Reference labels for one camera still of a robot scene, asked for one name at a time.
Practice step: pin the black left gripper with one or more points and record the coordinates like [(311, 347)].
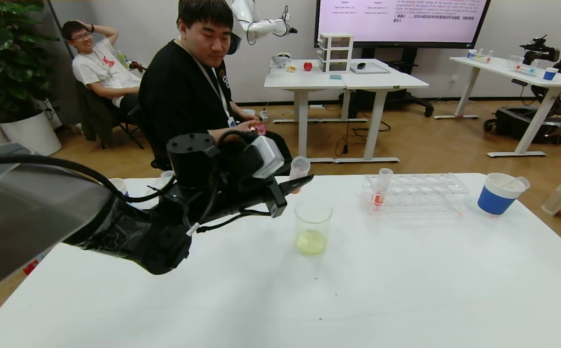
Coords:
[(276, 197)]

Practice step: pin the red pigment test tube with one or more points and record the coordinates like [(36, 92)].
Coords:
[(381, 188), (300, 166)]

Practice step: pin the yellow pigment test tube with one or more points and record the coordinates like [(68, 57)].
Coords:
[(515, 183)]

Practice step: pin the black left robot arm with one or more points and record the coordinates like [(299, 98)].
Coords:
[(67, 222)]

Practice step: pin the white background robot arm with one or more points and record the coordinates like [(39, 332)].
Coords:
[(261, 26)]

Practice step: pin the clear glass beaker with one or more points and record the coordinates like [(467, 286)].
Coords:
[(313, 239)]

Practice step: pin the clear plastic tube rack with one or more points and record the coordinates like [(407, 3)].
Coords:
[(145, 186), (416, 193)]

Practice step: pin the small clear tube rack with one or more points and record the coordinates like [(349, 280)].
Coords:
[(526, 71), (482, 57)]

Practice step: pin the small glass beaker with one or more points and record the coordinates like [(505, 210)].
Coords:
[(513, 63)]

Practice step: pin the red pink toy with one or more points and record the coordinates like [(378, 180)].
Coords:
[(258, 128)]

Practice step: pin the white power strip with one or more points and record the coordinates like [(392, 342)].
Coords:
[(264, 116)]

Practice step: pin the red apple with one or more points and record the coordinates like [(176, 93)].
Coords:
[(307, 66)]

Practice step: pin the white bowl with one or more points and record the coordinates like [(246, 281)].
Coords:
[(281, 60)]

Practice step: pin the white drawer organizer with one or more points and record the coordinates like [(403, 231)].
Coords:
[(336, 52)]

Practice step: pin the grey tablet pad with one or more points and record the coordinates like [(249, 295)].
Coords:
[(369, 69)]

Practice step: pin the black display stand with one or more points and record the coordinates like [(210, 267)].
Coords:
[(406, 100)]

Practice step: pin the man in black shirt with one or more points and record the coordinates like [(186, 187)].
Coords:
[(179, 96)]

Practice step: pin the black office chair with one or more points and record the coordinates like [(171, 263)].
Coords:
[(147, 140)]

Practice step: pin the blue white paper cup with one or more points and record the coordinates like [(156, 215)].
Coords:
[(118, 186), (495, 203)]

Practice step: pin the dark folding chair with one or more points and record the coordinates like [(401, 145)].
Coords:
[(94, 112)]

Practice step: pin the man in white t-shirt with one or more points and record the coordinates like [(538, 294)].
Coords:
[(99, 67)]

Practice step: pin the long white standing desk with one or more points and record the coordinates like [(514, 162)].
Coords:
[(503, 67)]

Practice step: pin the white plant pot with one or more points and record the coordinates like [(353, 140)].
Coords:
[(31, 133)]

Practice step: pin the red paper shopping bag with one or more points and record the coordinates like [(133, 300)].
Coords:
[(33, 266)]

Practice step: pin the green potted plant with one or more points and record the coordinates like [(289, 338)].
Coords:
[(5, 58)]

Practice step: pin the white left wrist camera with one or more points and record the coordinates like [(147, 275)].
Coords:
[(267, 157)]

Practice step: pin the large wall display screen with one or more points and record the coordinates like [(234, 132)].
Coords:
[(401, 29)]

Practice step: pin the black camera rig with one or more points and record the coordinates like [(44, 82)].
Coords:
[(537, 49)]

